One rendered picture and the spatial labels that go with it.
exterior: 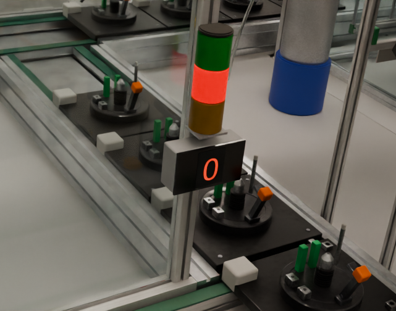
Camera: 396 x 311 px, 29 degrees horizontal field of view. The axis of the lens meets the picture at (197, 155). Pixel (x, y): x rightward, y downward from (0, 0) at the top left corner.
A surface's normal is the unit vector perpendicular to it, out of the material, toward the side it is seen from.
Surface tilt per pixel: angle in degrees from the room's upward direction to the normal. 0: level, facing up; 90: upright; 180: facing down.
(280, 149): 0
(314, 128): 0
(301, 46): 90
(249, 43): 90
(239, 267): 0
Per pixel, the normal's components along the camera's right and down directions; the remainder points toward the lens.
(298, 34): -0.54, 0.36
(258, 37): 0.53, 0.45
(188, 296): 0.10, -0.87
